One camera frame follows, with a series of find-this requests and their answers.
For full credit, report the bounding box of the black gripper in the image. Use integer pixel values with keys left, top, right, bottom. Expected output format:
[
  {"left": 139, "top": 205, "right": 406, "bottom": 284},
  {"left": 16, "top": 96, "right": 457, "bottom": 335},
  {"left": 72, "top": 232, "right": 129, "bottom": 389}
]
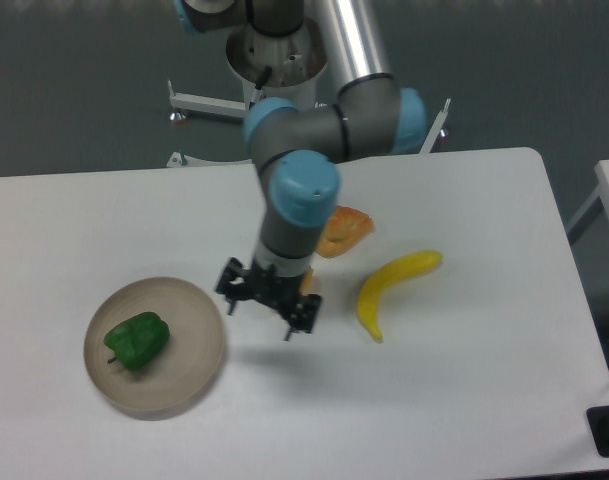
[{"left": 215, "top": 257, "right": 322, "bottom": 341}]

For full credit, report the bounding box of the green bell pepper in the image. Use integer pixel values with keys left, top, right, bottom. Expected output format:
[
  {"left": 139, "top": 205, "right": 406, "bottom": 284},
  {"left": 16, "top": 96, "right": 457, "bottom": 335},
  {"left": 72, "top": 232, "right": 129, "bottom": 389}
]
[{"left": 103, "top": 311, "right": 170, "bottom": 371}]

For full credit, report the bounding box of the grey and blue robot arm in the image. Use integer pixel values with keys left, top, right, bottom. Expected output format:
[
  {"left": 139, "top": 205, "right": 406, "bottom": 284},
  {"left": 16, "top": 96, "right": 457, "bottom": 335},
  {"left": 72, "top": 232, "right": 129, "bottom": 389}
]
[{"left": 175, "top": 1, "right": 427, "bottom": 333}]

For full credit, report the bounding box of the yellow bell pepper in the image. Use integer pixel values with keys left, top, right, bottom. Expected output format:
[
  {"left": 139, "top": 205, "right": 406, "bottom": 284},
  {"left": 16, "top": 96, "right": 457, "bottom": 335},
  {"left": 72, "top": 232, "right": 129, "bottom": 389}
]
[{"left": 300, "top": 266, "right": 314, "bottom": 292}]

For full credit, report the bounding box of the beige round plate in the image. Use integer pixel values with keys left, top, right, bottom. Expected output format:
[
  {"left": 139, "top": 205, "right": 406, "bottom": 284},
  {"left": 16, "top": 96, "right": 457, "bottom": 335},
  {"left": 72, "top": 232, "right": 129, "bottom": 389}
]
[{"left": 83, "top": 277, "right": 226, "bottom": 420}]

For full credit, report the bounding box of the orange triangular pastry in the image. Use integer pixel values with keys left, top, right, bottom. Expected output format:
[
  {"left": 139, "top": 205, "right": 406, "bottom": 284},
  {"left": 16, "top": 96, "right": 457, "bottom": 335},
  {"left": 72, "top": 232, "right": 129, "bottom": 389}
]
[{"left": 316, "top": 205, "right": 374, "bottom": 258}]

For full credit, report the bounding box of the yellow banana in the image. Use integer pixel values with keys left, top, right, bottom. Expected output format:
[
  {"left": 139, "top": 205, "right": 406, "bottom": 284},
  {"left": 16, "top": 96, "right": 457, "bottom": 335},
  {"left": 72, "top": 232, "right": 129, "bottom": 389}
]
[{"left": 356, "top": 250, "right": 443, "bottom": 343}]

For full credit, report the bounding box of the black device at table edge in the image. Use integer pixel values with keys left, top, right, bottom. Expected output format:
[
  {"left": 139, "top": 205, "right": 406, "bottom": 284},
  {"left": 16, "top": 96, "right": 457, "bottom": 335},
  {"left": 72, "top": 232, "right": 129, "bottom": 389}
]
[{"left": 586, "top": 406, "right": 609, "bottom": 458}]

